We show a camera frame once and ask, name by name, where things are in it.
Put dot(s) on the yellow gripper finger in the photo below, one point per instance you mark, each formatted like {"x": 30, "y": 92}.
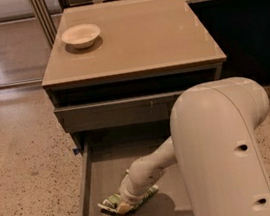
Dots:
{"x": 124, "y": 208}

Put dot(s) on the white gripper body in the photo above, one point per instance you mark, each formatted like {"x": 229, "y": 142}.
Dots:
{"x": 132, "y": 195}

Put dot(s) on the green jalapeno chip bag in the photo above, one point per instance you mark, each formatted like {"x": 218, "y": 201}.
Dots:
{"x": 109, "y": 204}

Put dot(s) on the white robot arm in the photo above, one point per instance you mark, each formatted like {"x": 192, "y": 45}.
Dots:
{"x": 212, "y": 127}

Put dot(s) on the open grey middle drawer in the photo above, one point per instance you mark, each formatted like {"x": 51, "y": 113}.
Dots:
{"x": 108, "y": 154}

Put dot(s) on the closed grey top drawer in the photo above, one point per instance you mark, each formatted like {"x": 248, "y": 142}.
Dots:
{"x": 134, "y": 110}

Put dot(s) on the grey drawer cabinet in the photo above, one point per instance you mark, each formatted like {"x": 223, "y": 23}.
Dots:
{"x": 146, "y": 47}

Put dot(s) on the white bowl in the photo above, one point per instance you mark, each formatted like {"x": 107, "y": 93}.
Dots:
{"x": 81, "y": 36}

